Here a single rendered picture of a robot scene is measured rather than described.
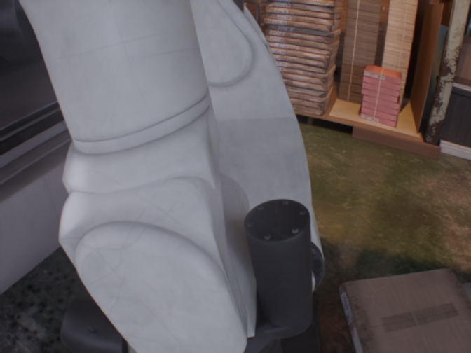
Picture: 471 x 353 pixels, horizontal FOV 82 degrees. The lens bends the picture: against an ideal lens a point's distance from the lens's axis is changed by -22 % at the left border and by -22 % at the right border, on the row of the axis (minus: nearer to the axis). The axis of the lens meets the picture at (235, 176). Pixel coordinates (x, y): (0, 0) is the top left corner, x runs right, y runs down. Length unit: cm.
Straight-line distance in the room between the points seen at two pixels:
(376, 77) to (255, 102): 215
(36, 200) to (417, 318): 105
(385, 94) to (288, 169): 212
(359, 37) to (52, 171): 237
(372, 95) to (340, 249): 136
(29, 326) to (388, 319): 115
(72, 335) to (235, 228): 62
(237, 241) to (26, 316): 117
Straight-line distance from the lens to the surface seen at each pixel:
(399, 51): 275
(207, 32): 27
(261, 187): 36
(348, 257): 139
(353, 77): 278
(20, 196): 89
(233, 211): 20
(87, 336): 75
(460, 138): 261
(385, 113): 249
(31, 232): 93
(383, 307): 93
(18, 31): 38
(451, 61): 236
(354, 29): 273
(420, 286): 103
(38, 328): 125
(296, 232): 16
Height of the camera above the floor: 94
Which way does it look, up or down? 32 degrees down
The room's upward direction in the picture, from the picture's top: 1 degrees clockwise
